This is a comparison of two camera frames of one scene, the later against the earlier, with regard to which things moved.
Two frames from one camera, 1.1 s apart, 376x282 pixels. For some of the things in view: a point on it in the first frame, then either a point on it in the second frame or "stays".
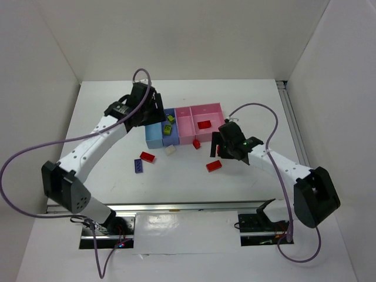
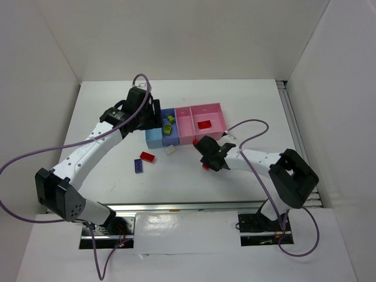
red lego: (204, 124) stays
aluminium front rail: (189, 207) stays
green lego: (167, 130) stays
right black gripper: (221, 144) to (207, 158)
